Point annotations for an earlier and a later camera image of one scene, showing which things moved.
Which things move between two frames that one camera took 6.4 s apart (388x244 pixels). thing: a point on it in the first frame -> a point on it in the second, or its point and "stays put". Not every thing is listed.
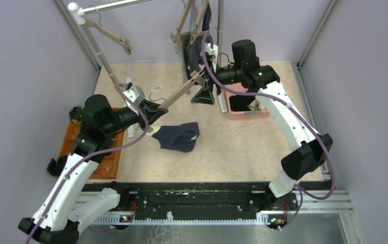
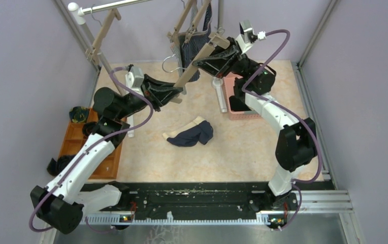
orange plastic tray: [107, 168] stays put
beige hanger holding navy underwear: [196, 78] -> [214, 40]
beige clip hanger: [124, 42] -> [92, 54]
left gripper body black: [130, 117] -> [150, 93]
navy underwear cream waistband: [180, 138] -> [200, 130]
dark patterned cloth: [76, 114] stays put
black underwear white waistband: [243, 102] stays put
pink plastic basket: [243, 116] stays put
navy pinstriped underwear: [192, 45] stays put
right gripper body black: [226, 75] -> [234, 63]
